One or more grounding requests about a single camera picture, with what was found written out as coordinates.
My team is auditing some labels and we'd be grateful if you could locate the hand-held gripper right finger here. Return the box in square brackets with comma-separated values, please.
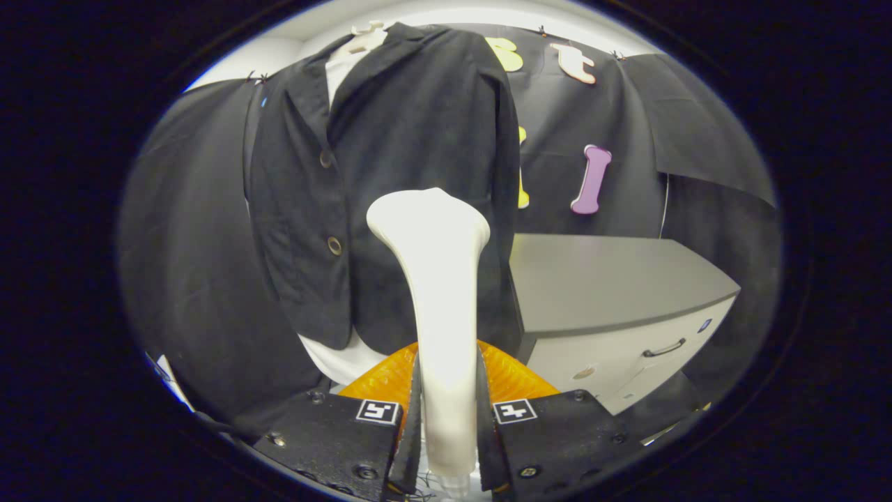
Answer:
[477, 340, 645, 502]

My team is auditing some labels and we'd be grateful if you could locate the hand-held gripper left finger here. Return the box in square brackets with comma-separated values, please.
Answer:
[252, 342, 423, 502]

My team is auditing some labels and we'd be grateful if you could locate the white garment steamer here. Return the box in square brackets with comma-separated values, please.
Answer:
[366, 187, 492, 499]

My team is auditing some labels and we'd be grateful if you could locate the black jacket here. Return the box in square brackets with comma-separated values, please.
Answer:
[243, 22, 522, 356]

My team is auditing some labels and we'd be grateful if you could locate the white mannequin torso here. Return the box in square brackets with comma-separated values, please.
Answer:
[298, 20, 392, 386]

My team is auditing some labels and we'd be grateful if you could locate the grey cabinet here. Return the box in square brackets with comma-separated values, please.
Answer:
[509, 234, 741, 417]

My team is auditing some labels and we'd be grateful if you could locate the black backdrop cloth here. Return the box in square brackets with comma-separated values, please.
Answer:
[118, 24, 778, 436]

